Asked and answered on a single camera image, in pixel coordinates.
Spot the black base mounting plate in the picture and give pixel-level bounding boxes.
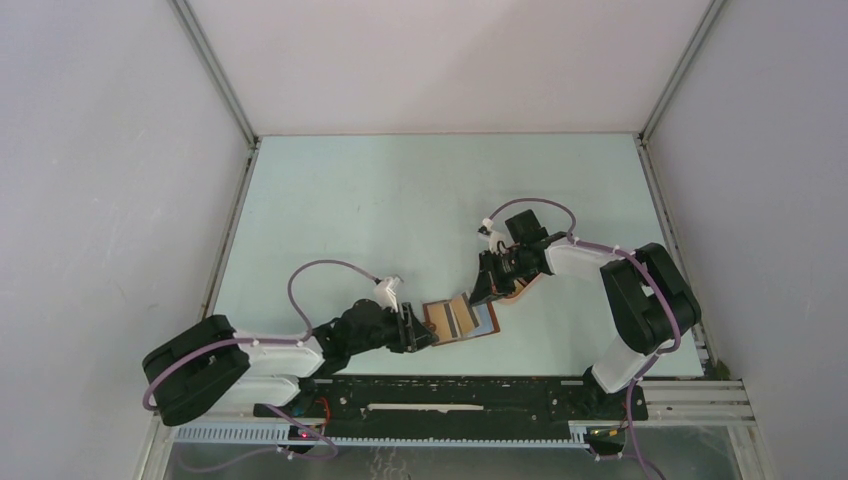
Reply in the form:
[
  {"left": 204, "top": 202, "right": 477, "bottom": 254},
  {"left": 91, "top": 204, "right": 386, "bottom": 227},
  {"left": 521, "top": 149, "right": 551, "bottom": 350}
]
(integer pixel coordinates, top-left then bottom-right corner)
[{"left": 280, "top": 375, "right": 648, "bottom": 439}]

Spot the grey cable duct rail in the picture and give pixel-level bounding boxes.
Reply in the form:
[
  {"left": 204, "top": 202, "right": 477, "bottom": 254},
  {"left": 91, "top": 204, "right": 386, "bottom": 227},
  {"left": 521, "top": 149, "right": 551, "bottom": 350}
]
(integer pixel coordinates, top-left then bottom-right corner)
[{"left": 173, "top": 422, "right": 588, "bottom": 449}]

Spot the aluminium frame post right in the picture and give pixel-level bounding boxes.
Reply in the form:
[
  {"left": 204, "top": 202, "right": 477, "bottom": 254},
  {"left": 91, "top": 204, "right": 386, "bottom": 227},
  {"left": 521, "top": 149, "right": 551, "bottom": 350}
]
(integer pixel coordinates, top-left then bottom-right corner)
[{"left": 639, "top": 0, "right": 729, "bottom": 144}]

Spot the aluminium frame post left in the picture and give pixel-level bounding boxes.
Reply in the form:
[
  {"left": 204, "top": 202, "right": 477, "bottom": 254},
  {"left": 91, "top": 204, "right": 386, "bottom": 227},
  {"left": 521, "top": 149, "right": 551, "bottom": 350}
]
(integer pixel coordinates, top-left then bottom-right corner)
[{"left": 168, "top": 0, "right": 259, "bottom": 149}]

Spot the brown leather card holder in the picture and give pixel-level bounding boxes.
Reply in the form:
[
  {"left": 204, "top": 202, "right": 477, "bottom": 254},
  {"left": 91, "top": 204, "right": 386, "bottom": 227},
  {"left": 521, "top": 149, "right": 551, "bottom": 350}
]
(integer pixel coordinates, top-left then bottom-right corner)
[{"left": 422, "top": 292, "right": 501, "bottom": 346}]

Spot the pink oval tray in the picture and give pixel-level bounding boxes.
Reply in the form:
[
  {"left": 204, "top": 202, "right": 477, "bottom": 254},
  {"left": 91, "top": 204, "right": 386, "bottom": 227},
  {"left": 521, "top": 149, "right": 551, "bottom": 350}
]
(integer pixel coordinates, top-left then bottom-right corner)
[{"left": 499, "top": 274, "right": 544, "bottom": 305}]

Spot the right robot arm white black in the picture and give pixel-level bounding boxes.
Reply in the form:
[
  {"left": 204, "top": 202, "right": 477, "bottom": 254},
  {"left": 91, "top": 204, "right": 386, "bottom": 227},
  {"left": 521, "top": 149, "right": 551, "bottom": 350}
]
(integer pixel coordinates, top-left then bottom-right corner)
[{"left": 469, "top": 210, "right": 702, "bottom": 418}]

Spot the aluminium frame post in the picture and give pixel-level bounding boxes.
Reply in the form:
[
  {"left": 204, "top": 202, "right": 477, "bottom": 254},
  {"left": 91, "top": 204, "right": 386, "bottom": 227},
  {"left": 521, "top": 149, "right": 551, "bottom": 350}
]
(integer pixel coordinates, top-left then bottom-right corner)
[
  {"left": 639, "top": 0, "right": 729, "bottom": 144},
  {"left": 168, "top": 0, "right": 259, "bottom": 149}
]

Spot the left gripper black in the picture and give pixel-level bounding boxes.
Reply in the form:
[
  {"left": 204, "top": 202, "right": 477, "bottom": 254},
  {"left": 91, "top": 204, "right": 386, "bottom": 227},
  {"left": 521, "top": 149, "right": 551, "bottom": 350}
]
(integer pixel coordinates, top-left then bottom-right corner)
[{"left": 348, "top": 301, "right": 438, "bottom": 355}]

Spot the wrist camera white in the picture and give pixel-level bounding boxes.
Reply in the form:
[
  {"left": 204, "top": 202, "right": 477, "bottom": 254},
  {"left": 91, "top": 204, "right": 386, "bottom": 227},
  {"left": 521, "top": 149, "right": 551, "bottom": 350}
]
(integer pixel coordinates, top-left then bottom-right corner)
[
  {"left": 478, "top": 217, "right": 508, "bottom": 254},
  {"left": 373, "top": 276, "right": 403, "bottom": 313}
]

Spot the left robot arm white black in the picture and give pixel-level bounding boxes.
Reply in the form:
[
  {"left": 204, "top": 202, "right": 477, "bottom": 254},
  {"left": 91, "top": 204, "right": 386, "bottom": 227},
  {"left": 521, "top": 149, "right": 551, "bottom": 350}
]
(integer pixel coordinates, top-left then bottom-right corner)
[{"left": 142, "top": 299, "right": 438, "bottom": 426}]

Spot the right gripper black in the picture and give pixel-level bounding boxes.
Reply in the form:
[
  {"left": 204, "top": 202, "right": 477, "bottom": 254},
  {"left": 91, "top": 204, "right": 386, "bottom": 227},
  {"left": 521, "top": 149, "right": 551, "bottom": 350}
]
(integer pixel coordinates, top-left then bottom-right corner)
[{"left": 469, "top": 246, "right": 532, "bottom": 306}]

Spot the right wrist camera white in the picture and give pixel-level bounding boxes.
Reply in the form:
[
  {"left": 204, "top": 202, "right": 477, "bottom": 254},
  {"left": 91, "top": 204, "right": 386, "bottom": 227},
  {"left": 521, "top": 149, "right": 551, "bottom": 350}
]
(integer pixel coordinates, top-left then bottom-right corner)
[{"left": 478, "top": 217, "right": 508, "bottom": 254}]

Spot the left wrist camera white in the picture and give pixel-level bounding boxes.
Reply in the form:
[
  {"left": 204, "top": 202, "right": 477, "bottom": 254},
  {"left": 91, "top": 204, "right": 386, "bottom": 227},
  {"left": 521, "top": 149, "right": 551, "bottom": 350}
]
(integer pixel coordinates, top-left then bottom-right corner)
[{"left": 373, "top": 276, "right": 403, "bottom": 313}]

